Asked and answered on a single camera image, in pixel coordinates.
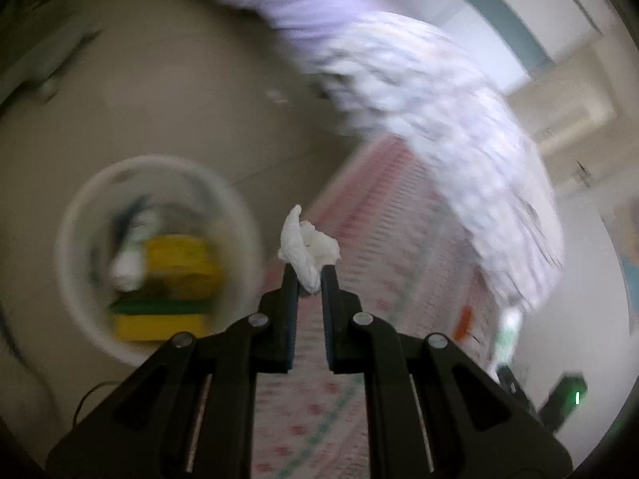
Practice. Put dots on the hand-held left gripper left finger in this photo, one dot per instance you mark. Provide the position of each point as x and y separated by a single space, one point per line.
289 319

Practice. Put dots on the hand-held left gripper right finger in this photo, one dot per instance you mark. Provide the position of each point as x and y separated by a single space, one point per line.
329 319

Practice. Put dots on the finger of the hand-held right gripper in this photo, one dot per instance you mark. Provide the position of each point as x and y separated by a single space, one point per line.
511 384

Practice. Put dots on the small green bottle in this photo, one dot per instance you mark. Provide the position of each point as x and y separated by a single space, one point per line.
509 334

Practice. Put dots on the white tissue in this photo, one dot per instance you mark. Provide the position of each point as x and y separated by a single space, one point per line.
304 249

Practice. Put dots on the yellow green sponge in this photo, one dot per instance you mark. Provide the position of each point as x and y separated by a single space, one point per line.
182 264

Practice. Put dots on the white bottle with green label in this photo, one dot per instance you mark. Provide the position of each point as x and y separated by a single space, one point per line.
127 264

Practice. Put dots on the white plastic bucket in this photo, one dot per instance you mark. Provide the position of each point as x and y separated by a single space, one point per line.
80 299

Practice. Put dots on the checked ruffled blanket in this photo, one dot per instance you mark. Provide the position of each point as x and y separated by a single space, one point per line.
449 124

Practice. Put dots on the white open door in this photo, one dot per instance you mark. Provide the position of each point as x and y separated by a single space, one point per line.
564 110

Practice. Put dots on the lavender pillow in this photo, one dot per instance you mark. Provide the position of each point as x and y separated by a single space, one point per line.
299 5

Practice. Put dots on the white and teal wardrobe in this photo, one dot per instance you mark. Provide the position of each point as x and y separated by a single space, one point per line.
499 20

